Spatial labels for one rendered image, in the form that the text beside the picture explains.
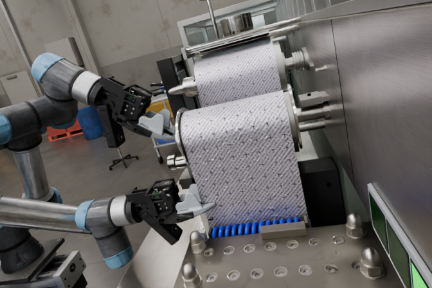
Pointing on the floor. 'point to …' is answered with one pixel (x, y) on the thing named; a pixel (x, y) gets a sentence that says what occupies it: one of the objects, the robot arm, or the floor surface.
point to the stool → (121, 159)
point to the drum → (90, 122)
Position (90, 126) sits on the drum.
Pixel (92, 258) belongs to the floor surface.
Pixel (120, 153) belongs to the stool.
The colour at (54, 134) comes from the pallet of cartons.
